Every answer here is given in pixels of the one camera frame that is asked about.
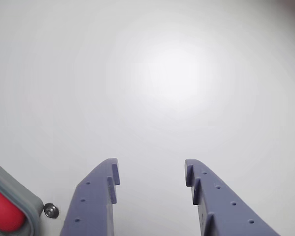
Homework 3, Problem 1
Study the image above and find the blue-grey gripper finger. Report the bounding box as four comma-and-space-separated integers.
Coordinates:
185, 158, 281, 236
60, 158, 120, 236

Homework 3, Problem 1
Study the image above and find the red ball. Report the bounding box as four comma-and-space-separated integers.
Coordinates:
0, 185, 25, 233

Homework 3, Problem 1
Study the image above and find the grey plastic container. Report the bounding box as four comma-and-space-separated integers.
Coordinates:
0, 156, 44, 236

